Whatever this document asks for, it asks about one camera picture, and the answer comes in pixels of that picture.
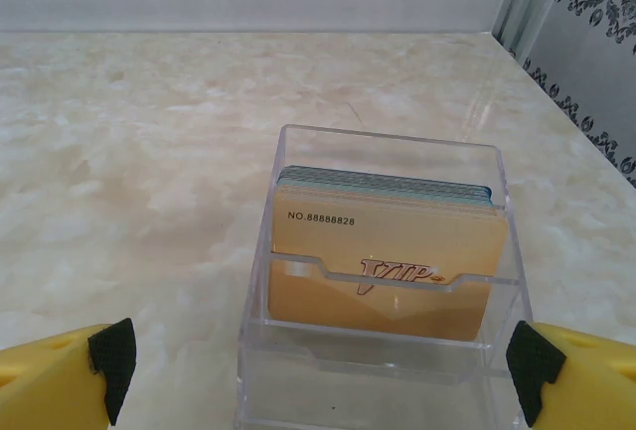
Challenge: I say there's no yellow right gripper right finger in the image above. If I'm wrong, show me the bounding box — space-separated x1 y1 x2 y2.
505 320 636 430

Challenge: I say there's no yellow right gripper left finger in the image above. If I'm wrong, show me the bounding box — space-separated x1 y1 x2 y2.
0 318 136 430

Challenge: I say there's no clear acrylic card box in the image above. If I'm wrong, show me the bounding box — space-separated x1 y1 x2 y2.
233 124 536 430

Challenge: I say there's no blue card stack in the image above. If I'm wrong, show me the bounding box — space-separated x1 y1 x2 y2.
276 165 494 209

